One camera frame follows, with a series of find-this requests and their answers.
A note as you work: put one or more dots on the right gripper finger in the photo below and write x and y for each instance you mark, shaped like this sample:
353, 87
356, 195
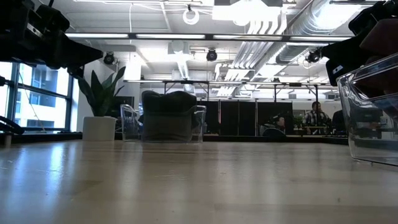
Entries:
345, 51
334, 73

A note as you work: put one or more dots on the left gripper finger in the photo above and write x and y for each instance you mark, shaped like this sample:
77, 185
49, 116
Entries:
74, 53
76, 71

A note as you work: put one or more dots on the maroon baseball cap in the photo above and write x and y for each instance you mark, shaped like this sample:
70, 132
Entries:
382, 37

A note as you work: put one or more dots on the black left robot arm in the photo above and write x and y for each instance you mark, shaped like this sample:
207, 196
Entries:
6, 28

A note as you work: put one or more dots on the black ceiling spotlight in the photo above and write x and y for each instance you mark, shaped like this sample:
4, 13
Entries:
313, 56
109, 58
211, 55

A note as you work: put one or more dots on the green snake plant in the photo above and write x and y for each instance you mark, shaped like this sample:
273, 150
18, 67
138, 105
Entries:
101, 93

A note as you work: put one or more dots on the person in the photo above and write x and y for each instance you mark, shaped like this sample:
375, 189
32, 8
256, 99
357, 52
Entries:
315, 118
339, 121
280, 123

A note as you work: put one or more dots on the black monitor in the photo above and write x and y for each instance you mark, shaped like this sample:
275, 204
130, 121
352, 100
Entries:
124, 105

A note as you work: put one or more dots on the white plant pot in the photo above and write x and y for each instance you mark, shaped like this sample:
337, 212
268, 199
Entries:
99, 128

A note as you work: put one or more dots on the clear plastic bin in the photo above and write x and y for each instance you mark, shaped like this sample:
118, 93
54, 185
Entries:
129, 124
367, 130

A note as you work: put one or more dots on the dark office chair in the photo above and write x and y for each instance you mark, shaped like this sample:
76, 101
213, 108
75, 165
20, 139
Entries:
273, 132

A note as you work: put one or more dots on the black partition panels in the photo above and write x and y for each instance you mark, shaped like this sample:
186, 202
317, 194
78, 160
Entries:
236, 118

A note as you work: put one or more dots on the long ceiling light strip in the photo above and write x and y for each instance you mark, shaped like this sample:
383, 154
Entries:
199, 36

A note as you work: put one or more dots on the window with dark frame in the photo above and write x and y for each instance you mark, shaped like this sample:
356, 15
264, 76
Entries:
40, 96

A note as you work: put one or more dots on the silver ventilation duct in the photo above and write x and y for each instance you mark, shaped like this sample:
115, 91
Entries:
308, 25

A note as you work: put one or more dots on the black aluminium table frame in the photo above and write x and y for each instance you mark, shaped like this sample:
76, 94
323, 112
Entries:
46, 137

